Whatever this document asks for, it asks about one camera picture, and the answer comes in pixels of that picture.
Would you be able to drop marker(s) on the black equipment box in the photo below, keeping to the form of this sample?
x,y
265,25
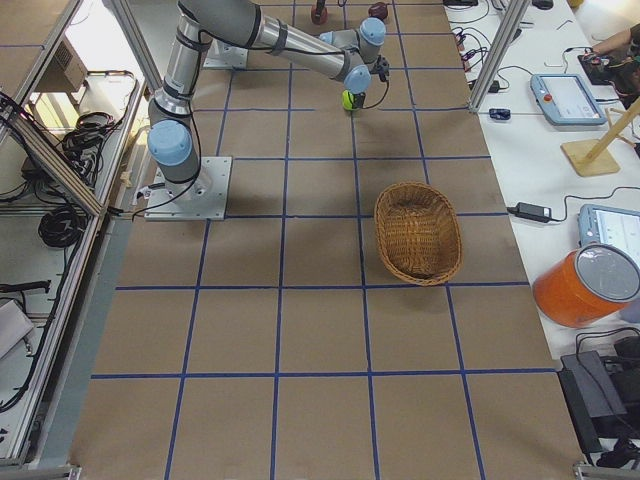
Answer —
x,y
602,395

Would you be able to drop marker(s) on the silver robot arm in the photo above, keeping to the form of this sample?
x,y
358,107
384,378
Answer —
x,y
320,5
219,35

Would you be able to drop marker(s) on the blue teach pendant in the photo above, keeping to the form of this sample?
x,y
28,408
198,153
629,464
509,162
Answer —
x,y
566,100
608,225

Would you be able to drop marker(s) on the wooden stand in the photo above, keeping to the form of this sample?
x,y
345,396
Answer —
x,y
591,157

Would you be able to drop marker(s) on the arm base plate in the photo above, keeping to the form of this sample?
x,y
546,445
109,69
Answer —
x,y
222,56
205,199

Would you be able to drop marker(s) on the green apple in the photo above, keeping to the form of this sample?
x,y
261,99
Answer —
x,y
349,101

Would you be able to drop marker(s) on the orange bucket with lid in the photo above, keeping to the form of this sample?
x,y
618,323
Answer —
x,y
588,284

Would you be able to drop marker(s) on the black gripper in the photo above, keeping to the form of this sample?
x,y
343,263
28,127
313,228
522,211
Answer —
x,y
358,99

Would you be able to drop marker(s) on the red yellow apple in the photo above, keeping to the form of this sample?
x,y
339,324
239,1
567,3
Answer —
x,y
319,20

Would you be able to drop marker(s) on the aluminium frame post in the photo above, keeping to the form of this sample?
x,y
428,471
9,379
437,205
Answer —
x,y
503,38

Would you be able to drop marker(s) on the woven wicker basket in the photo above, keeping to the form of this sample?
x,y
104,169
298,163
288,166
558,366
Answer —
x,y
417,233

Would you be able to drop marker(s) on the dark red apple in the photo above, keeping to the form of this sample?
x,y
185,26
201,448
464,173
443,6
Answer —
x,y
378,10

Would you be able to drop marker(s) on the black power brick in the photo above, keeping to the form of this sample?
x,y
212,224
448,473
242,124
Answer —
x,y
531,212

